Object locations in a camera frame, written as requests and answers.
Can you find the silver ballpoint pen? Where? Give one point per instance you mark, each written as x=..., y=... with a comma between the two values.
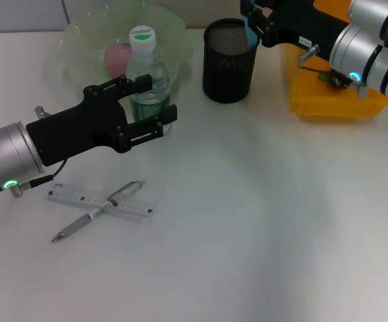
x=80, y=221

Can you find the pink toy peach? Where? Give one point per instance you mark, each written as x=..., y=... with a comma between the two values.
x=115, y=60

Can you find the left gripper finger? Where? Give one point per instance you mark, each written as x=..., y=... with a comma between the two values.
x=127, y=85
x=147, y=129

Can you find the blue plastic scissors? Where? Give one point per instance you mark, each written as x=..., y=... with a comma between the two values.
x=251, y=33

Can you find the green label water bottle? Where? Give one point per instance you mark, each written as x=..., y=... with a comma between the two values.
x=142, y=37

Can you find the green plastic wrapper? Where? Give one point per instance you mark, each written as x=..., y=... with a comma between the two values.
x=335, y=80

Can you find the transparent plastic ruler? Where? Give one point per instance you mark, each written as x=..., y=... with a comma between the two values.
x=66, y=196

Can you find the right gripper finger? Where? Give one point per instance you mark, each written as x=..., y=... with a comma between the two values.
x=261, y=23
x=266, y=4

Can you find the yellow plastic storage bin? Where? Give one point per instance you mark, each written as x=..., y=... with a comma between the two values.
x=315, y=100

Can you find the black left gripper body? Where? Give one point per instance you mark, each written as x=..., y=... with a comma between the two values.
x=80, y=131

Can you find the black mesh pen holder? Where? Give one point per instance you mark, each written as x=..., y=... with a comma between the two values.
x=229, y=73

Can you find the translucent green fruit plate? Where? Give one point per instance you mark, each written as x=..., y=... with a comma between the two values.
x=80, y=43

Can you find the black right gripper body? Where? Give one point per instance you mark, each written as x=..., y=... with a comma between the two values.
x=301, y=23

